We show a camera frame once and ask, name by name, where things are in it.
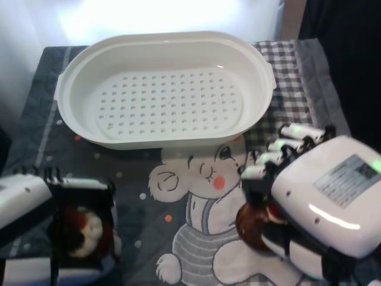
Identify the white perforated oval basket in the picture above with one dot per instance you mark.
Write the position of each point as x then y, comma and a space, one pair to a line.
89, 59

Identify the red and white toy food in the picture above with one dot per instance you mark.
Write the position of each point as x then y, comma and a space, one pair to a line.
86, 229

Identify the white perforated tray insert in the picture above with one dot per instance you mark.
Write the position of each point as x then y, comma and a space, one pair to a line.
169, 101

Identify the black backdrop cloth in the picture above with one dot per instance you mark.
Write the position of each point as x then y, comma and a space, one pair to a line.
342, 29

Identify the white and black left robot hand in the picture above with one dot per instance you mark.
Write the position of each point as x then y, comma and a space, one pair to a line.
21, 193

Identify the grey quilt with printed bear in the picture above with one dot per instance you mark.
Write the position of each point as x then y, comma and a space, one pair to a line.
134, 184

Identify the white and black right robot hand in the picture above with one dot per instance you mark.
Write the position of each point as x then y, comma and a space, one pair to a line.
327, 193

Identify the dark brown round object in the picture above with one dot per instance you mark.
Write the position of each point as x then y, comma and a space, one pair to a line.
251, 226

